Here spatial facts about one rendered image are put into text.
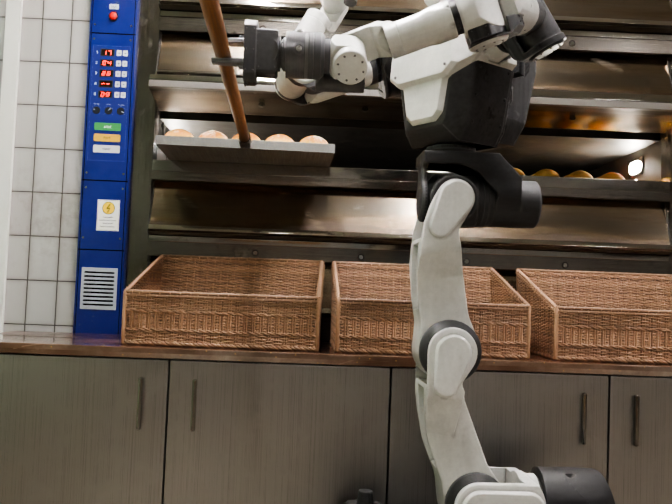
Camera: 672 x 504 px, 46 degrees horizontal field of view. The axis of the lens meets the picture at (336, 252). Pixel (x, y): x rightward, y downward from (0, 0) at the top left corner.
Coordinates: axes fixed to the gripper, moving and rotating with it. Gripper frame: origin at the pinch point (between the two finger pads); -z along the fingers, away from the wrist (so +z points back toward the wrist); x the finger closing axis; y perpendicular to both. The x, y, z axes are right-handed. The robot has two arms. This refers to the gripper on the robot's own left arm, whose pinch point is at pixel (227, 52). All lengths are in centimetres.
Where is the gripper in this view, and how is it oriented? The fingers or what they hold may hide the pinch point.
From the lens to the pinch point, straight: 155.6
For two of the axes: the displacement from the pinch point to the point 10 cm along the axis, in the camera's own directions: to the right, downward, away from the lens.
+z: 10.0, 0.3, 0.4
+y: -0.5, 0.5, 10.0
